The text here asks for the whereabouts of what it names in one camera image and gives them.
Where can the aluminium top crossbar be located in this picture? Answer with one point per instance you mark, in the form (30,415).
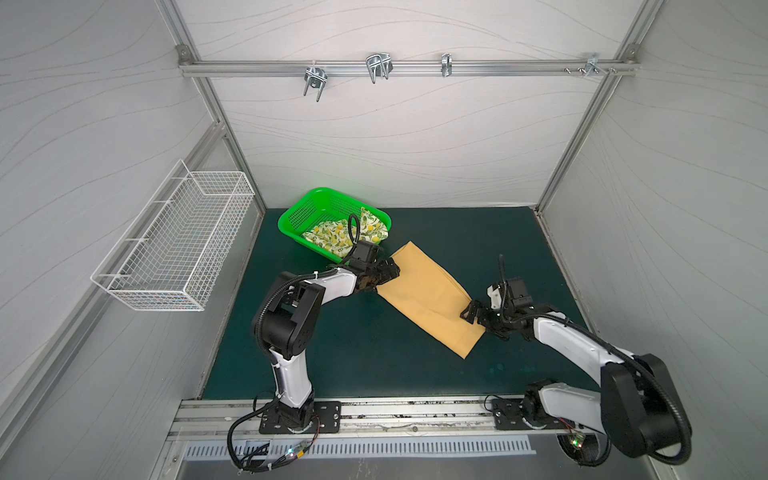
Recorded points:
(401,68)

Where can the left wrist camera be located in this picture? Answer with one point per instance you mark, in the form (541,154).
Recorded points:
(362,256)

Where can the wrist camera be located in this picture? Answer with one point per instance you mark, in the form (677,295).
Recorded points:
(509,294)
(362,256)

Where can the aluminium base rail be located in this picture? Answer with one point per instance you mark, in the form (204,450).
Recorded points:
(365,417)

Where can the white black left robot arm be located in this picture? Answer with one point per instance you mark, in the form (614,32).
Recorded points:
(286,320)

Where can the metal U-bolt clamp left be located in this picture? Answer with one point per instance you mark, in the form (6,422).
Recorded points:
(316,79)

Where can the green plastic basket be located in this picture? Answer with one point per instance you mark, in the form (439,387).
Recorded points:
(319,205)

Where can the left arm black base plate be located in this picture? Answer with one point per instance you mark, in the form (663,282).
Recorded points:
(315,416)

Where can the aluminium corner frame post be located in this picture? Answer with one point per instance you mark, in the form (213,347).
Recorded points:
(627,53)

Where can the white wire wall basket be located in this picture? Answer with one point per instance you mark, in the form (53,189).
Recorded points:
(172,253)

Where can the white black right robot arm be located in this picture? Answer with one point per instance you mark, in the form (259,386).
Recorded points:
(635,407)

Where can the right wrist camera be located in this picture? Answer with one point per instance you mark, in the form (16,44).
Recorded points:
(509,294)

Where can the left rear frame post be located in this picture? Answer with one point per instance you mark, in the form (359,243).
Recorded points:
(181,36)

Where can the lemon print skirt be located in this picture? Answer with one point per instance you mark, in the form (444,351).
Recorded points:
(336,231)

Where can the metal ring clamp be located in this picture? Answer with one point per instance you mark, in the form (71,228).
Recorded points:
(446,65)

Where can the metal U-bolt clamp middle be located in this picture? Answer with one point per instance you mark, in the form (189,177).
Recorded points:
(379,65)

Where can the metal bolt bracket right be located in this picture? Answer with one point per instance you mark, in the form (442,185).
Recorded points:
(591,67)

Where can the yellow tan skirt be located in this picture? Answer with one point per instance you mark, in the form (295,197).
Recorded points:
(432,299)

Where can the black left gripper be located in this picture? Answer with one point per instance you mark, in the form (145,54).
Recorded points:
(385,275)

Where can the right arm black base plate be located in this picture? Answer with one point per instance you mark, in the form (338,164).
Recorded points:
(507,415)

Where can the metal u-bolt clamp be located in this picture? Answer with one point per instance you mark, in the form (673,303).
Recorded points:
(316,79)
(379,65)

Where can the white vent strip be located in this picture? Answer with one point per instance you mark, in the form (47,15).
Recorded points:
(378,447)

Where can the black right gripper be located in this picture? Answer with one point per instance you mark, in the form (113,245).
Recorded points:
(486,315)

